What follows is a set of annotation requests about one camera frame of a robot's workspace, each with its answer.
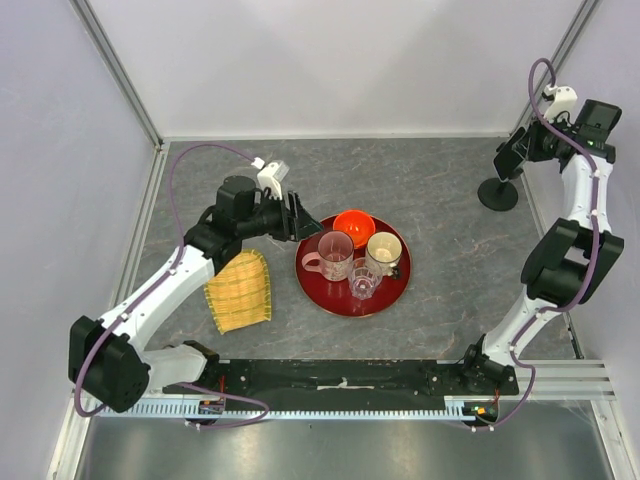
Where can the round red tray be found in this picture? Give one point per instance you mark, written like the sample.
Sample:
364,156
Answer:
336,297

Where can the yellow woven bamboo basket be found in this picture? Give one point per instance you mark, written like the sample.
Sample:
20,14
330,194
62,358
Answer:
240,295

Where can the cream ceramic cup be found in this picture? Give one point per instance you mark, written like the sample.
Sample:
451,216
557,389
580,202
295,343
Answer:
383,253

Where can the black phone stand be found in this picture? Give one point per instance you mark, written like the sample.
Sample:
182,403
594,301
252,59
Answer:
497,195

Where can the black smartphone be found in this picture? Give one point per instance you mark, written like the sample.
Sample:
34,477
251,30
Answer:
511,155

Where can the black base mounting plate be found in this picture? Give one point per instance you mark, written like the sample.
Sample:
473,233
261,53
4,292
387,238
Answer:
355,383

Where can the grey slotted cable duct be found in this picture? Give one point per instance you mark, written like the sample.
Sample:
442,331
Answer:
198,408

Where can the orange plastic bowl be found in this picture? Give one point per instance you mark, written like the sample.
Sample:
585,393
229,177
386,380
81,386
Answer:
357,224

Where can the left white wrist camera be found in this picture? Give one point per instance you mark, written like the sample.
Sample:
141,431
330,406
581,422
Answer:
271,175

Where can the right aluminium frame post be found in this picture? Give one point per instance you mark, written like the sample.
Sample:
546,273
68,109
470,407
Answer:
576,28

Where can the aluminium frame post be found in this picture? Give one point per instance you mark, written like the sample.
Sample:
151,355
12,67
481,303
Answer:
576,28
101,41

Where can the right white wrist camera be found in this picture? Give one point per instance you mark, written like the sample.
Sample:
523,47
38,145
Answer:
560,99

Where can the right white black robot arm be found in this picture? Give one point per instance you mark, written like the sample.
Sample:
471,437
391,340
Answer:
576,253

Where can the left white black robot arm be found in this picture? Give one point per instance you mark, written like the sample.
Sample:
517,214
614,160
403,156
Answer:
109,358

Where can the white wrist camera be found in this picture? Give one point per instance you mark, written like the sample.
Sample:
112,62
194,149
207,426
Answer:
560,99
271,175

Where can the pink glass mug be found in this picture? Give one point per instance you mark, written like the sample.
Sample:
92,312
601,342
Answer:
332,258

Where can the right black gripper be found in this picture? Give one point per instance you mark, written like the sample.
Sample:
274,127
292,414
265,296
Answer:
535,130

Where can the left aluminium frame post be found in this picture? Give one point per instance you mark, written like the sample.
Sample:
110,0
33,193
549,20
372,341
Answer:
101,41

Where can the clear faceted glass tumbler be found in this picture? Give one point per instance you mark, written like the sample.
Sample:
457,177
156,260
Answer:
364,278

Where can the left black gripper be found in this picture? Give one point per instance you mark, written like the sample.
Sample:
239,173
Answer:
296,223

